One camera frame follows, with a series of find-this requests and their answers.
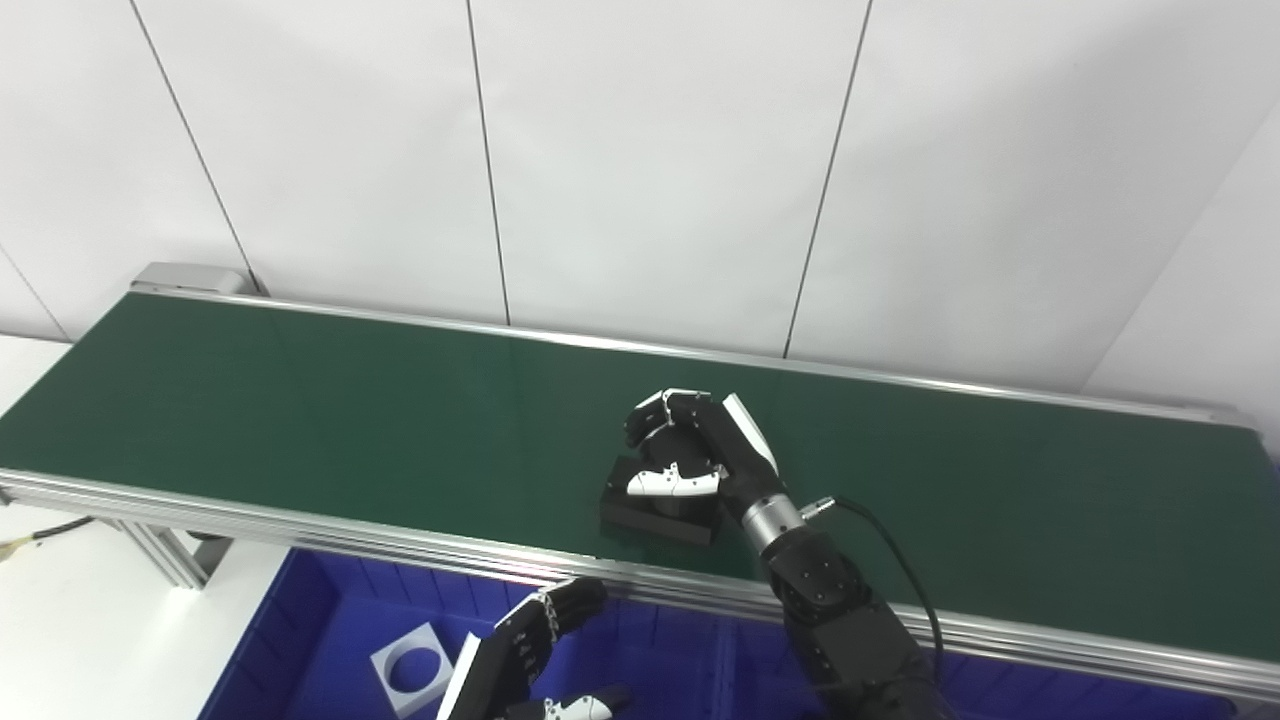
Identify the aluminium conveyor leg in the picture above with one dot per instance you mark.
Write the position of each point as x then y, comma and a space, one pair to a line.
165, 555

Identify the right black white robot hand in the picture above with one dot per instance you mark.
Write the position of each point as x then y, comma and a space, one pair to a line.
725, 450

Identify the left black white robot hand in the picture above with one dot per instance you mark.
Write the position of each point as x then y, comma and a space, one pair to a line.
510, 660

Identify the blue plastic bin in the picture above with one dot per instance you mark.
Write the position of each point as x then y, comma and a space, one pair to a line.
1050, 695
320, 620

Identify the grey conveyor end housing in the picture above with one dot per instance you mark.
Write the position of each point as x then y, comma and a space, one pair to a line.
190, 277

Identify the white square part with hole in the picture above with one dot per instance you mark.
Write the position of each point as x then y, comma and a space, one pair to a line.
395, 685

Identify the black cylinder-on-base part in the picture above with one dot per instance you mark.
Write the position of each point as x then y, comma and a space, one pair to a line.
655, 520

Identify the green conveyor belt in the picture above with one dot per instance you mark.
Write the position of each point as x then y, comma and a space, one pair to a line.
350, 420
350, 540

